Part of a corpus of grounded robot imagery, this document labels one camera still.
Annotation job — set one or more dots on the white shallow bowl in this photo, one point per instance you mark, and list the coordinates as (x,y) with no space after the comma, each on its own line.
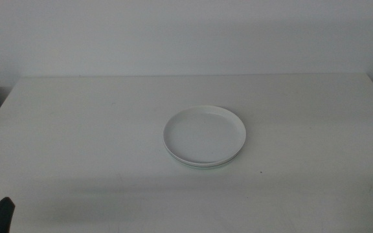
(204,136)

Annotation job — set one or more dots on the mint green shallow bowl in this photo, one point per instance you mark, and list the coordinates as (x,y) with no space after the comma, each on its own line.
(202,167)

